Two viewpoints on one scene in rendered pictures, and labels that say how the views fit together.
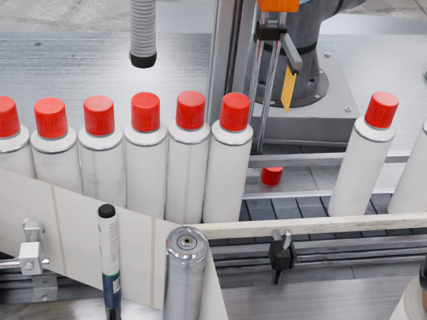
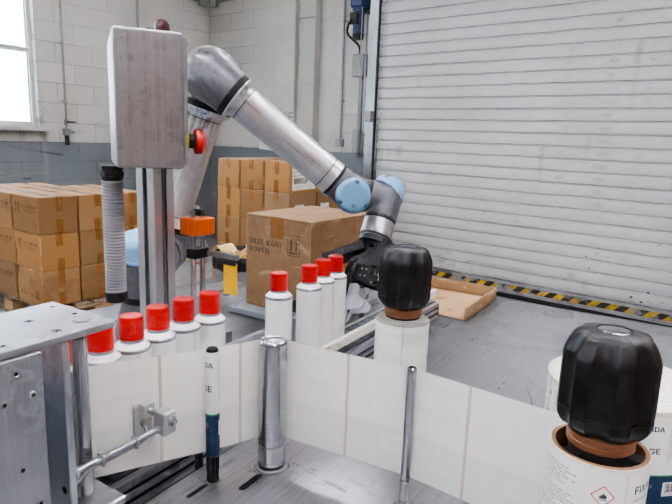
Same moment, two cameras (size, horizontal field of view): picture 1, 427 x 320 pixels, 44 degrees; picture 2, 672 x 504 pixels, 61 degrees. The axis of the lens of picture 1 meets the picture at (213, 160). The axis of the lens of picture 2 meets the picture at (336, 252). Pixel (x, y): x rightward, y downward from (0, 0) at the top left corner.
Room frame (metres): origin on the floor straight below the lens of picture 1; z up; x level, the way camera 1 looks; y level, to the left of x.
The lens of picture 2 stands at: (-0.26, 0.49, 1.34)
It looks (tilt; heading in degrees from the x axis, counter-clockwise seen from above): 11 degrees down; 314
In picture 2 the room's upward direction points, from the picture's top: 2 degrees clockwise
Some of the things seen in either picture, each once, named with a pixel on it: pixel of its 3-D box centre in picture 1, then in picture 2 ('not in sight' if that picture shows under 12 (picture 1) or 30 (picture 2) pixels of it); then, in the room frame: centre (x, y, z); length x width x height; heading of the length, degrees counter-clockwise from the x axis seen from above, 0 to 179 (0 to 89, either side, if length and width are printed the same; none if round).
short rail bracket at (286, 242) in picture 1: (281, 261); not in sight; (0.44, -0.10, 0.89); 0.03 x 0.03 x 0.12; 13
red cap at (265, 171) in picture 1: (272, 171); not in sight; (0.67, -0.10, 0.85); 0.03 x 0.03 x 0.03
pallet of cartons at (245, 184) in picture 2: not in sight; (292, 221); (3.72, -3.02, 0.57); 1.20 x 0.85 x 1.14; 98
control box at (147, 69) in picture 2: not in sight; (146, 102); (0.58, 0.05, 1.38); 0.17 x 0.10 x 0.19; 158
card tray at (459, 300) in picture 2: not in sight; (442, 296); (0.74, -1.05, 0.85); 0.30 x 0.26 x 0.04; 103
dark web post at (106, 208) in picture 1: (110, 271); (212, 415); (0.34, 0.09, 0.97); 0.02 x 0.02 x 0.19
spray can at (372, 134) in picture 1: (363, 162); (278, 324); (0.55, -0.20, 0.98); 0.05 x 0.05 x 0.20
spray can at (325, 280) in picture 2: not in sight; (321, 305); (0.59, -0.35, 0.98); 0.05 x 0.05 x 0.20
